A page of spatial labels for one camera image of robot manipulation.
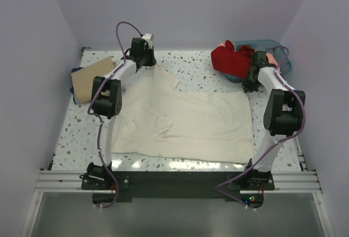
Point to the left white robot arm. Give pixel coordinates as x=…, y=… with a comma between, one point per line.
x=106, y=98

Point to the cream white t-shirt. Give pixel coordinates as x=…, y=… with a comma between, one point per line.
x=158, y=120

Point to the teal plastic basket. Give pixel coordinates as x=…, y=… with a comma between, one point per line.
x=270, y=46

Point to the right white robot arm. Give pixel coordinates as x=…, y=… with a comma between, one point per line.
x=284, y=116

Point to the red t-shirt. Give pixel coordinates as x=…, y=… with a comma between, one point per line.
x=227, y=60

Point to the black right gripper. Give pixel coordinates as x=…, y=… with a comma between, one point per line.
x=248, y=88

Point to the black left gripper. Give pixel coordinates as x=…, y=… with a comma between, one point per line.
x=152, y=61

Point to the pink t-shirt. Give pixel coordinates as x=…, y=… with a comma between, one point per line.
x=273, y=61

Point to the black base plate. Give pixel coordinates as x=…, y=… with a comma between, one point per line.
x=126, y=186

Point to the folded tan t-shirt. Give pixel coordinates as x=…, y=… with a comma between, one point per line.
x=82, y=80

